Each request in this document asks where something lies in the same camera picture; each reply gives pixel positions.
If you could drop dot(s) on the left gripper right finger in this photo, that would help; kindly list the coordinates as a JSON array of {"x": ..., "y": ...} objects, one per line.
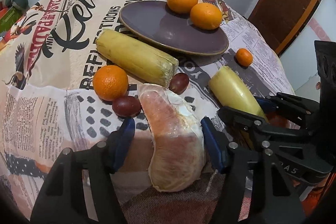
[{"x": 273, "y": 199}]

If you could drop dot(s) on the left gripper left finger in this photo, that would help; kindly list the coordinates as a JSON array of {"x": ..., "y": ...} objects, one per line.
[{"x": 61, "y": 197}]

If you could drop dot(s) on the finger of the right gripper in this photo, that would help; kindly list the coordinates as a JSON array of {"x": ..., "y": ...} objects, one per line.
[
  {"x": 296, "y": 109},
  {"x": 290, "y": 140}
]

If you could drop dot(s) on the small mandarin orange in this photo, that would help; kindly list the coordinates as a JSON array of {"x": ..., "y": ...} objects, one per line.
[{"x": 244, "y": 57}]

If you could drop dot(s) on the peeled pomelo segment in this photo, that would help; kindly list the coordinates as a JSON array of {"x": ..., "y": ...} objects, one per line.
[{"x": 179, "y": 151}]

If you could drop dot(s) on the dark red grape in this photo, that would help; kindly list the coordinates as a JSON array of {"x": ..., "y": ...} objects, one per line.
[
  {"x": 127, "y": 106},
  {"x": 179, "y": 83}
]

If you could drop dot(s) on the medium mandarin orange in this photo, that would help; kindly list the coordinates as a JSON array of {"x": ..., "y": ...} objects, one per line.
[{"x": 110, "y": 83}]

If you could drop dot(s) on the large plain orange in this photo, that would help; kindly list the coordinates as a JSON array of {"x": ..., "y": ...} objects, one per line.
[{"x": 206, "y": 16}]

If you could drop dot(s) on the printed newspaper tablecloth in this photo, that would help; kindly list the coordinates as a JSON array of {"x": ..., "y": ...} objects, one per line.
[{"x": 48, "y": 60}]

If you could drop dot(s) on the purple ceramic plate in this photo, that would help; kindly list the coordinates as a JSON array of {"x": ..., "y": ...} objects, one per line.
[{"x": 154, "y": 22}]

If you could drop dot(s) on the green storage box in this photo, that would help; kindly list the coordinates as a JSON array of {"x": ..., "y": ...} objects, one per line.
[{"x": 8, "y": 17}]

